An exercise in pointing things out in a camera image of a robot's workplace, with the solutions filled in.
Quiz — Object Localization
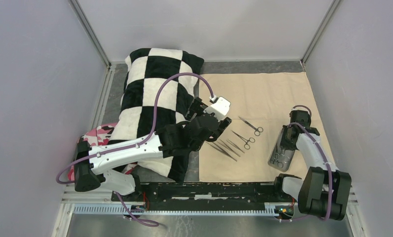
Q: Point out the steel tweezers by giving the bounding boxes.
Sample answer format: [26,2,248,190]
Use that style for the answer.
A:
[220,140,240,157]
[226,139,245,153]
[208,143,237,161]

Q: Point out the metal surgical instrument tray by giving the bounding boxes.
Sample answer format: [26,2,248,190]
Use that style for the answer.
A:
[268,128,295,172]

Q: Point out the beige surgical wrap cloth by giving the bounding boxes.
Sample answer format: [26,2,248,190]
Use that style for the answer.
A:
[199,73,333,182]

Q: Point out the steel forceps scissors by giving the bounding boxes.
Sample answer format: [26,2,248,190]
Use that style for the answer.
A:
[239,117,264,136]
[232,130,256,150]

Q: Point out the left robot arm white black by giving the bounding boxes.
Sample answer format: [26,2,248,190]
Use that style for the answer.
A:
[72,97,232,201]

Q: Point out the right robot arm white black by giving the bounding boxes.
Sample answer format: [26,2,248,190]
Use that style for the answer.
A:
[268,105,352,221]

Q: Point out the surgical instruments in tray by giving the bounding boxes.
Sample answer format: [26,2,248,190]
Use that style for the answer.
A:
[271,150,294,169]

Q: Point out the black white checkered blanket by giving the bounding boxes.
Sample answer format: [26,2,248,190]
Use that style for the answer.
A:
[105,47,205,184]

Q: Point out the pink camouflage cloth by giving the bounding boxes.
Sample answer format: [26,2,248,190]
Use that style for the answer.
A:
[79,122,138,174]

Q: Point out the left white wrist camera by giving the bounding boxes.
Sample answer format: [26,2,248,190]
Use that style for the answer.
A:
[203,96,231,121]

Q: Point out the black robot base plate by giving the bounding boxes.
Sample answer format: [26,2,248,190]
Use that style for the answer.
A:
[121,182,293,211]

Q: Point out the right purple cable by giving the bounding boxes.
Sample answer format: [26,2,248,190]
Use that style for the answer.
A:
[287,105,334,222]

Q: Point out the purple cable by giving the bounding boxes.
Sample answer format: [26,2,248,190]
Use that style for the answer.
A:
[287,105,334,222]
[56,72,216,227]

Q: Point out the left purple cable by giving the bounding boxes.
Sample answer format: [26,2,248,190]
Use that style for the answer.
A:
[56,72,216,227]

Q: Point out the white toothed cable rail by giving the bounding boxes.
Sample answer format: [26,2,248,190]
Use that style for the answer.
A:
[73,203,294,217]

